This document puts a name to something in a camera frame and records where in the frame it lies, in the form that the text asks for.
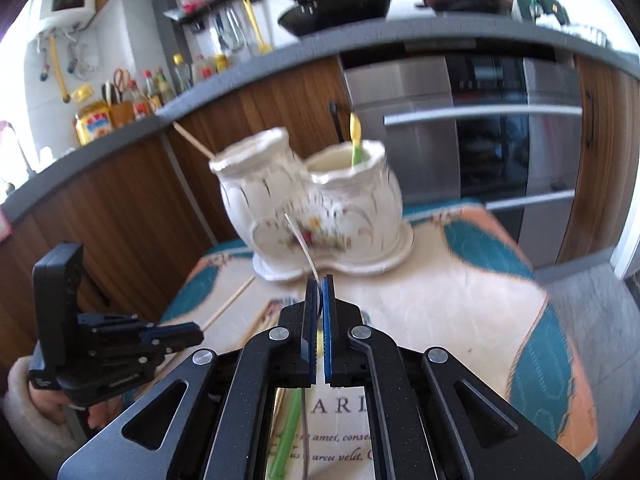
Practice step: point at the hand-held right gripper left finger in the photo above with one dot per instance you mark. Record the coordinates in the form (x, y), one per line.
(312, 365)

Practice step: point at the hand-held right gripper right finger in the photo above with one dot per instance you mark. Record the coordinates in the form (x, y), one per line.
(328, 320)

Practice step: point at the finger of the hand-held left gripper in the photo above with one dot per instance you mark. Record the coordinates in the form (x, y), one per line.
(175, 330)
(175, 344)

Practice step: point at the slim metal spoon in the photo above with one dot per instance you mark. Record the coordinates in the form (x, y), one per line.
(306, 255)

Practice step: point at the white ceramic double utensil holder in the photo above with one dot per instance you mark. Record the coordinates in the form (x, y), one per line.
(310, 210)

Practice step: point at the person's left forearm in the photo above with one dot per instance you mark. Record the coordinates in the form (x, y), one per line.
(35, 420)

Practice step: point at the person's left hand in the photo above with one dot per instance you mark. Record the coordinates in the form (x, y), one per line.
(105, 414)

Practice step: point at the printed orange teal tablecloth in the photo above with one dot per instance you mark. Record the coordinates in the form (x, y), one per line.
(450, 310)

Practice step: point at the yellow oil bottle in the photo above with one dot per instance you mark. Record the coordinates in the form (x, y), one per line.
(92, 125)

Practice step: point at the wooden knife block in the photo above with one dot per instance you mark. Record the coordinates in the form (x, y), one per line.
(121, 112)

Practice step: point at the red-cap sauce bottle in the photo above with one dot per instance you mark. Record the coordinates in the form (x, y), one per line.
(139, 105)
(151, 91)

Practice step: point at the green-label sauce bottle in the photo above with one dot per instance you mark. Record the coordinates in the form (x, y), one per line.
(165, 87)

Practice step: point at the stainless steel oven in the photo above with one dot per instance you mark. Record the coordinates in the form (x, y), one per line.
(400, 90)

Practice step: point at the water pipes with valves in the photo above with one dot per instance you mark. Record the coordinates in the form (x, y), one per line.
(75, 57)

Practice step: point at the clear bottle with yellow cap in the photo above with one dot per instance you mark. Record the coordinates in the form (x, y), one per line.
(182, 75)

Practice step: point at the large soy sauce jug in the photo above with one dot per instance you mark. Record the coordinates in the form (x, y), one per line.
(202, 70)

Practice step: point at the white water heater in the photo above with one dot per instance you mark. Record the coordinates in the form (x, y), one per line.
(67, 15)

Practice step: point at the grey vertical pipe column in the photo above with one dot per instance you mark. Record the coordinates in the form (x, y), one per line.
(170, 35)

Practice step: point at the yellow hanging spatula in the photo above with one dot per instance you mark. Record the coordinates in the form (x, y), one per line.
(256, 30)

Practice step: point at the hanging metal ladle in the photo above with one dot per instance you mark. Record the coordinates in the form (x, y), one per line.
(232, 30)

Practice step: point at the grey kitchen countertop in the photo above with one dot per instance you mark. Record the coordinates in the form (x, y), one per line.
(450, 30)

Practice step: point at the narrow wooden base cabinet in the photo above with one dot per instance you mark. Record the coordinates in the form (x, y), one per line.
(600, 160)

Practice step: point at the dark green appliance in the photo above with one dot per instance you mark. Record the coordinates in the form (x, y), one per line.
(542, 7)

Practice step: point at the white dish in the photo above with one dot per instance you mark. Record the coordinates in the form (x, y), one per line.
(587, 34)

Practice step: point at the black wall spice rack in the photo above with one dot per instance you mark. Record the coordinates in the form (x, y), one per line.
(215, 7)

